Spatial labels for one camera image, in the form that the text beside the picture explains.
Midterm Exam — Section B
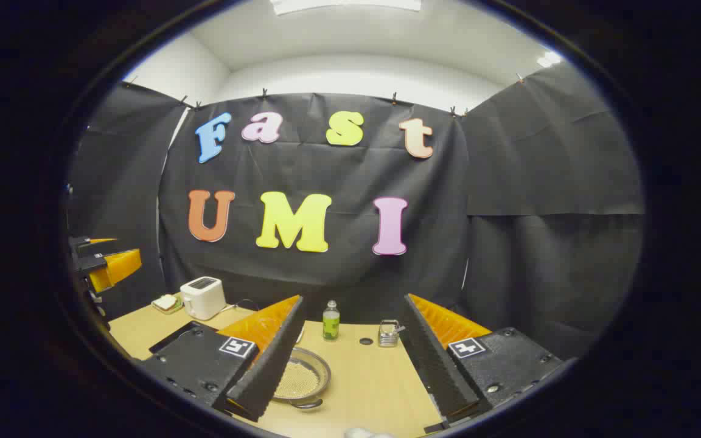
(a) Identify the ceiling light panel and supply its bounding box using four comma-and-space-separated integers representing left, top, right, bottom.
270, 0, 422, 16

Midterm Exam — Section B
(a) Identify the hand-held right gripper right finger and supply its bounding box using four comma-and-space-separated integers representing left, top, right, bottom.
400, 293, 564, 426

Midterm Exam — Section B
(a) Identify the stainless steel pot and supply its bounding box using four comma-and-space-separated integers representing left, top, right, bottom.
273, 347, 332, 409

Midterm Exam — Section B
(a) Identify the green drink bottle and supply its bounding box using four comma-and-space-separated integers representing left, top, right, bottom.
323, 300, 341, 341

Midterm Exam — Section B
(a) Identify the pile of soybeans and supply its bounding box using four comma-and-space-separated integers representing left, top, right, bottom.
274, 360, 321, 400

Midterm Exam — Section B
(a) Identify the black induction cooktop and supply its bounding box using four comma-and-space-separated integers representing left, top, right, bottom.
148, 321, 217, 355

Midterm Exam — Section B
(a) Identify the metal wire holder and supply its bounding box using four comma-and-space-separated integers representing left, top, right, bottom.
378, 320, 401, 348

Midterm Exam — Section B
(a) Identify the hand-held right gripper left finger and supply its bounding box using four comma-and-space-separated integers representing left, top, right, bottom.
141, 295, 305, 422

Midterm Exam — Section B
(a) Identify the white toaster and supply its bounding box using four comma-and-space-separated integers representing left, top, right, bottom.
180, 277, 228, 321

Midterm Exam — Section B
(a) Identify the small green dish with bread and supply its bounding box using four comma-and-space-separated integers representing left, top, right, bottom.
152, 294, 184, 315

